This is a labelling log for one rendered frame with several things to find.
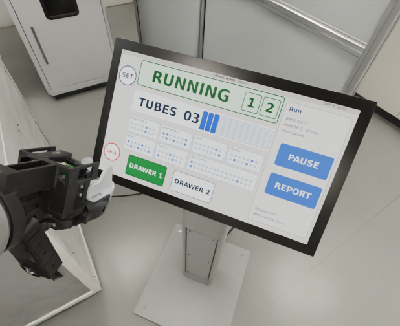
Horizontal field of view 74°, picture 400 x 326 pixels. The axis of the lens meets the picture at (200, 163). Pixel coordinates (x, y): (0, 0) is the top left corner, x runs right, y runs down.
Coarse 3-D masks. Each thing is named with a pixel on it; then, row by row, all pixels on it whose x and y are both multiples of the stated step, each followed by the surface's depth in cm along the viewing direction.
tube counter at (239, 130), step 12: (192, 108) 54; (192, 120) 54; (204, 120) 53; (216, 120) 53; (228, 120) 52; (240, 120) 52; (216, 132) 53; (228, 132) 52; (240, 132) 52; (252, 132) 51; (264, 132) 51; (252, 144) 52; (264, 144) 51
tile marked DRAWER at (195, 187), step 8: (176, 176) 57; (184, 176) 56; (192, 176) 56; (176, 184) 57; (184, 184) 56; (192, 184) 56; (200, 184) 56; (208, 184) 55; (184, 192) 57; (192, 192) 56; (200, 192) 56; (208, 192) 55; (200, 200) 56; (208, 200) 56
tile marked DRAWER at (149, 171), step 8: (128, 160) 59; (136, 160) 58; (144, 160) 58; (128, 168) 59; (136, 168) 59; (144, 168) 58; (152, 168) 58; (160, 168) 57; (136, 176) 59; (144, 176) 58; (152, 176) 58; (160, 176) 58; (160, 184) 58
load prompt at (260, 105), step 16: (144, 64) 55; (160, 64) 54; (144, 80) 55; (160, 80) 54; (176, 80) 54; (192, 80) 53; (208, 80) 52; (192, 96) 53; (208, 96) 52; (224, 96) 52; (240, 96) 51; (256, 96) 50; (272, 96) 49; (240, 112) 51; (256, 112) 51; (272, 112) 50
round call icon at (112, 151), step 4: (108, 140) 59; (104, 144) 60; (108, 144) 60; (112, 144) 59; (116, 144) 59; (104, 148) 60; (108, 148) 60; (112, 148) 59; (116, 148) 59; (120, 148) 59; (104, 152) 60; (108, 152) 60; (112, 152) 60; (116, 152) 59; (120, 152) 59; (104, 156) 60; (108, 156) 60; (112, 156) 60; (116, 156) 59; (112, 160) 60; (116, 160) 60
